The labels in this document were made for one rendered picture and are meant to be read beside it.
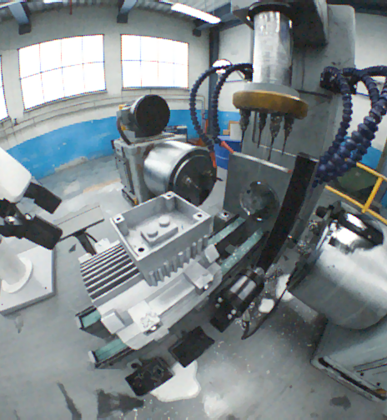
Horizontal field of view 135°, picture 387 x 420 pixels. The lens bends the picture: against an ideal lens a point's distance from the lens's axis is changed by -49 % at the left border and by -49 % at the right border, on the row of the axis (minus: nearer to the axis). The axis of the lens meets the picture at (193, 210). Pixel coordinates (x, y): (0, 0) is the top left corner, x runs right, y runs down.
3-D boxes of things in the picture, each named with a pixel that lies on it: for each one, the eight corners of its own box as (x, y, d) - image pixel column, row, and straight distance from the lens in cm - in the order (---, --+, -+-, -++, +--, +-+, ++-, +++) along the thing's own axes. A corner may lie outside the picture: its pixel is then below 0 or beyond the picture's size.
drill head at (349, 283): (283, 237, 60) (312, 172, 48) (374, 295, 70) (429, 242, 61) (246, 287, 43) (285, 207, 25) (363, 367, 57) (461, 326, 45)
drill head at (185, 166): (173, 177, 92) (171, 133, 85) (222, 202, 68) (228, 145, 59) (134, 191, 82) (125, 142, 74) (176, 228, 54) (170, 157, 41)
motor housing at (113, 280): (168, 252, 47) (159, 197, 34) (216, 297, 40) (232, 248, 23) (108, 289, 45) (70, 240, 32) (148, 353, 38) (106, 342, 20)
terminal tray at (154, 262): (172, 220, 33) (169, 190, 29) (209, 248, 27) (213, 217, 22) (121, 247, 30) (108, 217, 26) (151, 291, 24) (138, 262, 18)
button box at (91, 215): (105, 220, 51) (98, 204, 51) (105, 218, 44) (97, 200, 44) (56, 243, 53) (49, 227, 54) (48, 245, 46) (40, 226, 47)
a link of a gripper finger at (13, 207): (-10, 196, 24) (26, 217, 24) (-23, 217, 20) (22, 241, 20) (0, 176, 23) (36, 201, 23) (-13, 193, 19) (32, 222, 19)
